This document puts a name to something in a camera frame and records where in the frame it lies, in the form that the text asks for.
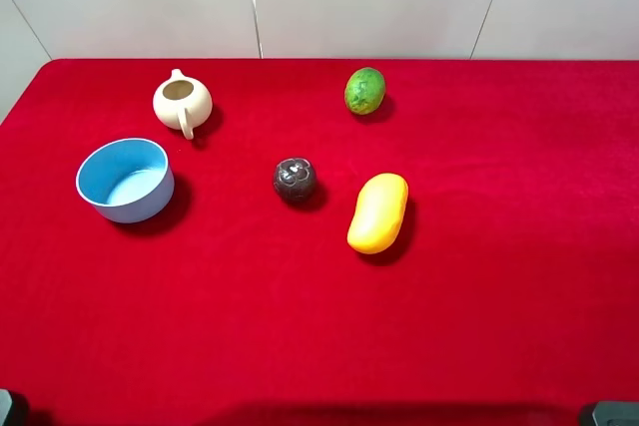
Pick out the green papaya fruit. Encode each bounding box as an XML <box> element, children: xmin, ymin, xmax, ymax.
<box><xmin>344</xmin><ymin>67</ymin><xmax>385</xmax><ymax>116</ymax></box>

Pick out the light blue bowl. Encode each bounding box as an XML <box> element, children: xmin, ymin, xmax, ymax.
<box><xmin>76</xmin><ymin>138</ymin><xmax>175</xmax><ymax>223</ymax></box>

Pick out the black base bottom left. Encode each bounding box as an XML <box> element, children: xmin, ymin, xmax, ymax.
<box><xmin>0</xmin><ymin>389</ymin><xmax>29</xmax><ymax>426</ymax></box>

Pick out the red tablecloth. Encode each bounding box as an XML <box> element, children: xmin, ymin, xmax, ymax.
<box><xmin>1</xmin><ymin>59</ymin><xmax>638</xmax><ymax>425</ymax></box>

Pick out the black base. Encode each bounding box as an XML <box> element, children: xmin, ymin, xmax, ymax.
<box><xmin>578</xmin><ymin>401</ymin><xmax>639</xmax><ymax>426</ymax></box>
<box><xmin>0</xmin><ymin>389</ymin><xmax>29</xmax><ymax>426</ymax></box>

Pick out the black base bottom right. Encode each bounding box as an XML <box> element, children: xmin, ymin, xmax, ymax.
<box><xmin>578</xmin><ymin>401</ymin><xmax>639</xmax><ymax>426</ymax></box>

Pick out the yellow mango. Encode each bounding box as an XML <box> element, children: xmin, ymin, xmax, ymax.
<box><xmin>346</xmin><ymin>173</ymin><xmax>408</xmax><ymax>254</ymax></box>

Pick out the cream ceramic teapot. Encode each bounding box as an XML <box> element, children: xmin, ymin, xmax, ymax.
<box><xmin>152</xmin><ymin>69</ymin><xmax>213</xmax><ymax>140</ymax></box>

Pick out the dark purple mangosteen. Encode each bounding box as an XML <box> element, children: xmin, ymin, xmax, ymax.
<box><xmin>273</xmin><ymin>157</ymin><xmax>318</xmax><ymax>204</ymax></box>

